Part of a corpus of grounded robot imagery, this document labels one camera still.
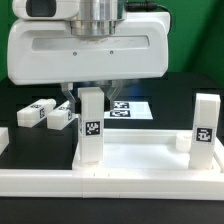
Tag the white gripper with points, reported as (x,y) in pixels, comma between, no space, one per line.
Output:
(44,52)

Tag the white desk top tray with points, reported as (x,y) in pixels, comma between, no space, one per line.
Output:
(139,149)

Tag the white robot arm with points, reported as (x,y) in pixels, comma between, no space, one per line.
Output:
(99,18)

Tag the fiducial marker sheet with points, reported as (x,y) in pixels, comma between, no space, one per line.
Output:
(129,110)

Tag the white left fence bar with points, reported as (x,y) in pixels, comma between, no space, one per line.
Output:
(4,139)

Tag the white fence bar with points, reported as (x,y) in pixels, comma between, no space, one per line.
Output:
(4,139)
(189,185)

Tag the white front fence bar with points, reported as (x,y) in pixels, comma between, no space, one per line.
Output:
(189,185)

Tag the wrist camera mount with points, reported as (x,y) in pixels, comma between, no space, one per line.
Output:
(45,9)

